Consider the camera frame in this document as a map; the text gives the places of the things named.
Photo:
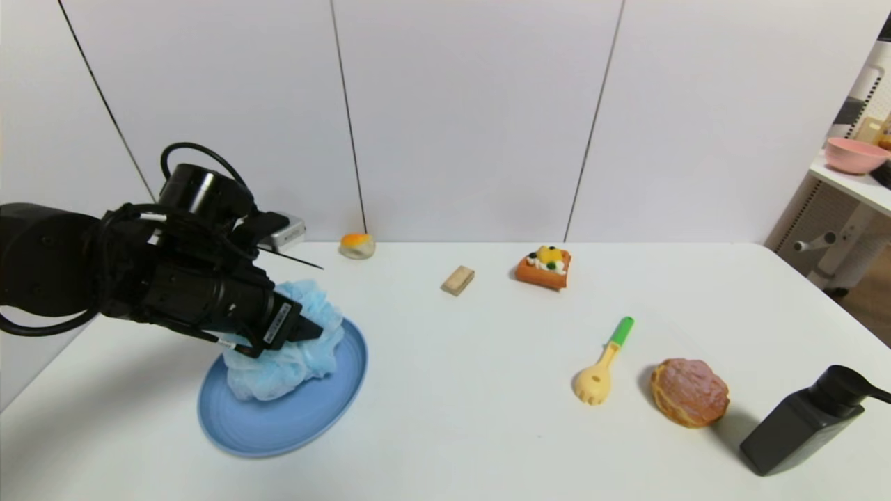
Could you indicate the small wooden block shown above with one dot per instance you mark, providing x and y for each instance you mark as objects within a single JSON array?
[{"x": 458, "y": 280}]

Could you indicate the white desk leg frame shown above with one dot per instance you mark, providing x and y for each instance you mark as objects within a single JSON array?
[{"x": 846, "y": 243}]

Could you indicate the orange and white egg toy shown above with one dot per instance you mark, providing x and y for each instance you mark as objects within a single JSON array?
[{"x": 357, "y": 245}]

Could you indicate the orange toy fruit cake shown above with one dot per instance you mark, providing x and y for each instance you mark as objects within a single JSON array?
[{"x": 544, "y": 271}]

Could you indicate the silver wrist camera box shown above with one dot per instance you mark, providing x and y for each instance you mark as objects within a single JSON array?
[{"x": 285, "y": 233}]

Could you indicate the light blue bath loofah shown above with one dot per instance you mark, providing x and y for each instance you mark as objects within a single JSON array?
[{"x": 292, "y": 365}]

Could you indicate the black pump dispenser bottle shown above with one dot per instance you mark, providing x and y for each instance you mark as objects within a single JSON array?
[{"x": 800, "y": 426}]

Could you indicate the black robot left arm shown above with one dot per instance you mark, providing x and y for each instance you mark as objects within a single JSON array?
[{"x": 56, "y": 257}]

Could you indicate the brown toy bread bun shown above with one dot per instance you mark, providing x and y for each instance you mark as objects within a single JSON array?
[{"x": 689, "y": 395}]

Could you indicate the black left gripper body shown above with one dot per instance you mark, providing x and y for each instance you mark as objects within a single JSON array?
[{"x": 280, "y": 321}]

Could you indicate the beige box on shelf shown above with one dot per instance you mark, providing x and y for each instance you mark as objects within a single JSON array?
[{"x": 870, "y": 131}]

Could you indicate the blue round plate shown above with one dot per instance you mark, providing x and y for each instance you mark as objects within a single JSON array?
[{"x": 292, "y": 417}]

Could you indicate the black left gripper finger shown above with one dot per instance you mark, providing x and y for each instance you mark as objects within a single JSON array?
[
  {"x": 243, "y": 348},
  {"x": 305, "y": 329}
]

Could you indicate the white side desk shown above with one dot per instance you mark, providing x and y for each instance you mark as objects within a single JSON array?
[{"x": 860, "y": 188}]

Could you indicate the pink bowl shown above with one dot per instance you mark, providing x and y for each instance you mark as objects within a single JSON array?
[{"x": 853, "y": 156}]

